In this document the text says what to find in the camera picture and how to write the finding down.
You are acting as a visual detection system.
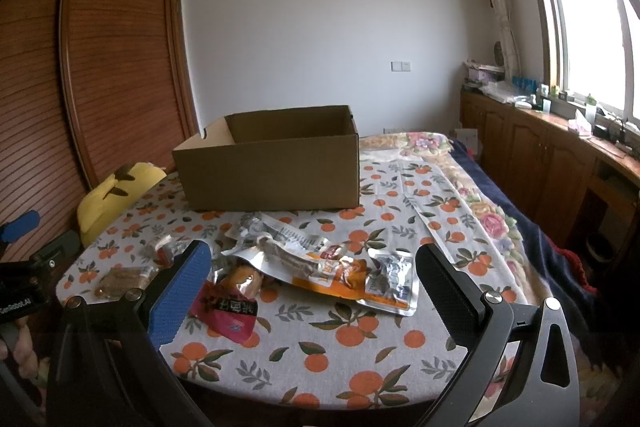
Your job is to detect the red snack packet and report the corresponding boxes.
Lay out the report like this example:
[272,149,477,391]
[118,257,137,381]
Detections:
[190,281,258,343]

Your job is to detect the orange silver snack bag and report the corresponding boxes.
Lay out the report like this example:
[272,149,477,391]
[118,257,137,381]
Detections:
[224,235,420,317]

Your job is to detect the long white snack pouch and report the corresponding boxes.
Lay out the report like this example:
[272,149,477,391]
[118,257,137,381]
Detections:
[226,212,329,257]

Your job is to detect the person's left hand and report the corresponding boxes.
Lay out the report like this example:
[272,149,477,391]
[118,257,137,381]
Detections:
[0,319,39,379]

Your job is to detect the brown clear-wrapped pastry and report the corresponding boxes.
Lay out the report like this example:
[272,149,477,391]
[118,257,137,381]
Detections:
[94,267,157,300]

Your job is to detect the small clear-wrapped snack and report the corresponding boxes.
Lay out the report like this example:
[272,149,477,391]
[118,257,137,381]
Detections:
[141,234,191,269]

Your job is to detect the floral quilt blanket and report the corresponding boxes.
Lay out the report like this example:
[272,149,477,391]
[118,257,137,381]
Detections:
[360,132,596,337]

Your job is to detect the yellow plush pillow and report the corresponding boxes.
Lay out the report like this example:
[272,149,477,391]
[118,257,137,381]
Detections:
[76,162,166,247]

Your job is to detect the orange print bed sheet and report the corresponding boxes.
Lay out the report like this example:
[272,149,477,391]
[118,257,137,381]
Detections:
[56,155,525,410]

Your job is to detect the wooden window-side cabinet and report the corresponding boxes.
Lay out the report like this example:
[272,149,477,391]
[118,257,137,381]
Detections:
[460,90,639,260]

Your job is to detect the wooden louvered wardrobe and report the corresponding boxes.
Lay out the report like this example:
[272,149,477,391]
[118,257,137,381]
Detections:
[1,0,196,261]

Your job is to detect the brown cardboard box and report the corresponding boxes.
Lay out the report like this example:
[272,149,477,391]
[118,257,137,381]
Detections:
[172,105,360,211]

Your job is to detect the clutter on cabinet top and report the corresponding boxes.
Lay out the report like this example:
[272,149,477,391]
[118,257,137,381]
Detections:
[462,58,639,160]

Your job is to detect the white wall switch plate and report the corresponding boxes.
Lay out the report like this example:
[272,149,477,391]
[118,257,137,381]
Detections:
[390,61,411,72]

